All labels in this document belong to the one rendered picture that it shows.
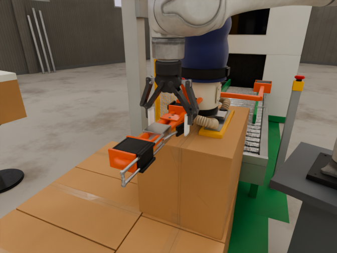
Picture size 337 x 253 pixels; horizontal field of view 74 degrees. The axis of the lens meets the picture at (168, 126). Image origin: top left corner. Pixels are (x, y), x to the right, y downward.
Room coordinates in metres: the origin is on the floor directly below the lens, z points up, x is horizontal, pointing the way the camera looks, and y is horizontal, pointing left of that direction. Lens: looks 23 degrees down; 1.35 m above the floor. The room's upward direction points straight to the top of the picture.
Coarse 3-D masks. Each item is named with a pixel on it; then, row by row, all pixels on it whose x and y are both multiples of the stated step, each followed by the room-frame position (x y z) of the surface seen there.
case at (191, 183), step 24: (240, 120) 1.02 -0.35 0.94; (168, 144) 0.77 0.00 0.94; (192, 144) 0.77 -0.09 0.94; (216, 144) 0.77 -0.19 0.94; (240, 144) 0.91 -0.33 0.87; (168, 168) 0.77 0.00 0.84; (192, 168) 0.72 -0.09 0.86; (216, 168) 0.69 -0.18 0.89; (240, 168) 1.19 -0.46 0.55; (144, 192) 0.82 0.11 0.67; (168, 192) 0.77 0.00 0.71; (192, 192) 0.72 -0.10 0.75; (216, 192) 0.68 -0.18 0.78; (168, 216) 0.77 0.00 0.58; (192, 216) 0.72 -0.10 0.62; (216, 216) 0.68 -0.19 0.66
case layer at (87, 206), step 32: (96, 160) 1.30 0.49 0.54; (64, 192) 0.97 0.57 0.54; (96, 192) 0.97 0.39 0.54; (128, 192) 0.97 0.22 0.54; (0, 224) 0.75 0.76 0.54; (32, 224) 0.75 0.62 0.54; (64, 224) 0.75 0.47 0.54; (96, 224) 0.75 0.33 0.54; (128, 224) 0.75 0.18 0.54; (160, 224) 0.75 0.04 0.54
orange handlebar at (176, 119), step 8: (224, 96) 1.02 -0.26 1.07; (232, 96) 1.00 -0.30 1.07; (240, 96) 0.99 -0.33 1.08; (248, 96) 0.97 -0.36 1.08; (256, 96) 0.96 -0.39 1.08; (184, 112) 0.75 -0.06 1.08; (160, 120) 0.67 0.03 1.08; (168, 120) 0.71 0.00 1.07; (176, 120) 0.67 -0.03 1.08; (144, 136) 0.56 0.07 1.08; (120, 160) 0.43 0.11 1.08; (128, 160) 0.43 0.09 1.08
